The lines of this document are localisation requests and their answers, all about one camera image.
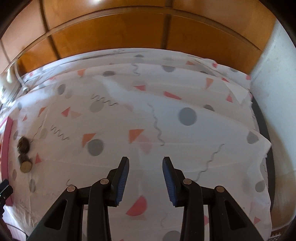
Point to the pink rimmed shallow tray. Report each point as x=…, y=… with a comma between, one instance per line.
x=6, y=126

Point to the patterned white tablecloth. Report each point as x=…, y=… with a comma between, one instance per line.
x=83, y=114

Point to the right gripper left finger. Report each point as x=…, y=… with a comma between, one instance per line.
x=63, y=221

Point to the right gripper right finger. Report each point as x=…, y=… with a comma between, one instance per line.
x=227, y=220

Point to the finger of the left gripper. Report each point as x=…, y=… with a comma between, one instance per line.
x=5, y=194

